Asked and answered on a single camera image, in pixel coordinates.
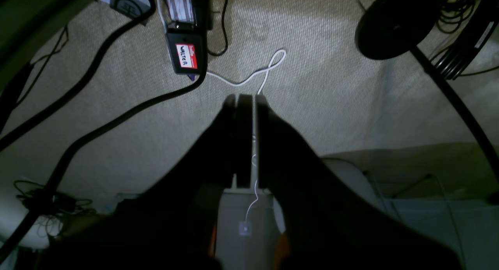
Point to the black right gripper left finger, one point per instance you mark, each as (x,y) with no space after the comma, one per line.
(170,225)

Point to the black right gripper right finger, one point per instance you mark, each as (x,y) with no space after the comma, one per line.
(328,226)

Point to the black stand pole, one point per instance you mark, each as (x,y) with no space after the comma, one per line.
(461,109)

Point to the black power adapter with label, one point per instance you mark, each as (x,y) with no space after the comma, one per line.
(187,47)

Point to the black round stand base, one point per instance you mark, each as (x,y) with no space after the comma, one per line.
(390,28)

